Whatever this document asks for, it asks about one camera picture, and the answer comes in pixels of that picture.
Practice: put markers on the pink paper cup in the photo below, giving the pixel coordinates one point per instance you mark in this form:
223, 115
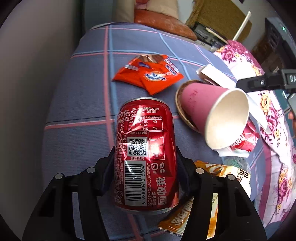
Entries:
227, 115

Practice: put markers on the person's right hand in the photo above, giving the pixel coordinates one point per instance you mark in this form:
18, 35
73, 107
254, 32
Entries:
291, 117

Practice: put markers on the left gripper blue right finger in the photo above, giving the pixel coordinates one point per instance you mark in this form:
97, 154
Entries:
237, 216

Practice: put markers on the beige throw pillow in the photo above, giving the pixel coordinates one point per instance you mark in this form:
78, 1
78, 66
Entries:
166, 7

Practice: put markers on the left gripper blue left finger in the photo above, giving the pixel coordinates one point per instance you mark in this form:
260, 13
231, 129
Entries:
52, 217

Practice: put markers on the black electronic device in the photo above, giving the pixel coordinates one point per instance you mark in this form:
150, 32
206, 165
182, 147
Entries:
208, 38

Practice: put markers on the grey plaid bed sheet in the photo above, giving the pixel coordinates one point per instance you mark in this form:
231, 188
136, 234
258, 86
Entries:
80, 127

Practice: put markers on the red cola can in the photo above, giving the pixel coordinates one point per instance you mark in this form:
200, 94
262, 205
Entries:
145, 158

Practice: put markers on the orange leather seat cushion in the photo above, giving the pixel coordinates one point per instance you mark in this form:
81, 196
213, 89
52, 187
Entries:
164, 23

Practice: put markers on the pink red snack wrapper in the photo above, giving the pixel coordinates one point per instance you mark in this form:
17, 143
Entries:
247, 139

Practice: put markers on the pink floral quilt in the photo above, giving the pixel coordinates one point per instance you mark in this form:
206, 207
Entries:
278, 193

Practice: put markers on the orange snack packet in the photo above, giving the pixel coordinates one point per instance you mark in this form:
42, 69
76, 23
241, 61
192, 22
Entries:
152, 72

